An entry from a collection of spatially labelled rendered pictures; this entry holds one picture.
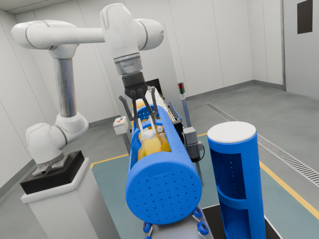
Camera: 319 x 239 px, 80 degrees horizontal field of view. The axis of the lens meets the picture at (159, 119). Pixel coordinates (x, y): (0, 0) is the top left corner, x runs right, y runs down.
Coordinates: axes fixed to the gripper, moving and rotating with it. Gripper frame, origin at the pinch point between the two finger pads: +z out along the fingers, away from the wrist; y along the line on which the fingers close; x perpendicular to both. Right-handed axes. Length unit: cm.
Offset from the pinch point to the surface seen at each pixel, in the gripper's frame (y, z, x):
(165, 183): 1.4, 19.3, -10.1
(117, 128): -31, 26, 91
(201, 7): 199, -115, 500
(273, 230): 67, 118, 34
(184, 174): 8.7, 17.2, -10.5
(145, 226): -10.4, 35.3, -10.8
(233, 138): 43, 29, 25
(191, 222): 6.9, 40.1, -10.0
